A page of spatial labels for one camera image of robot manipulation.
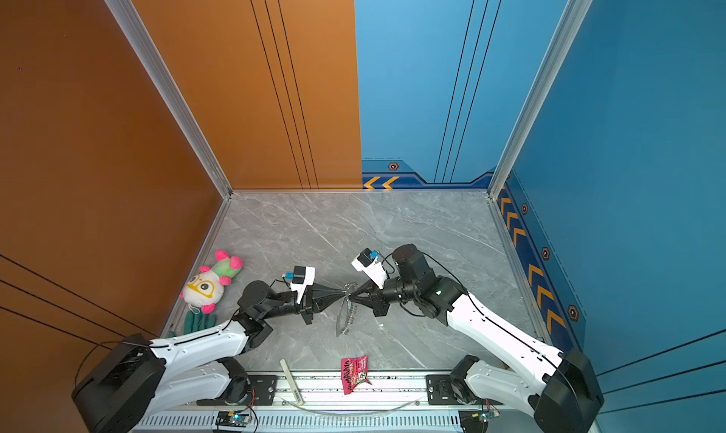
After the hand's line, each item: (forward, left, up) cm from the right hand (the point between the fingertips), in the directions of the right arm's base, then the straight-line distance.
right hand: (354, 297), depth 69 cm
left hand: (0, +3, +1) cm, 3 cm away
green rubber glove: (0, +49, -18) cm, 53 cm away
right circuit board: (-23, -30, -22) cm, 44 cm away
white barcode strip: (-15, +18, -20) cm, 31 cm away
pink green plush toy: (+8, +47, -12) cm, 49 cm away
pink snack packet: (-13, +1, -19) cm, 23 cm away
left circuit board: (-23, +31, -21) cm, 44 cm away
